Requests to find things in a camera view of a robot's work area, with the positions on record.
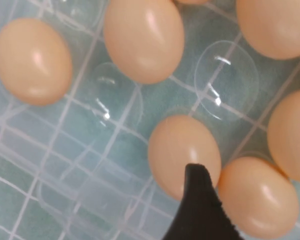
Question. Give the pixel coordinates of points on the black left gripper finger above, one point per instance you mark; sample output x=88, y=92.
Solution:
x=202, y=207

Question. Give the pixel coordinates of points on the clear plastic egg tray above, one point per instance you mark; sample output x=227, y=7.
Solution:
x=10, y=175

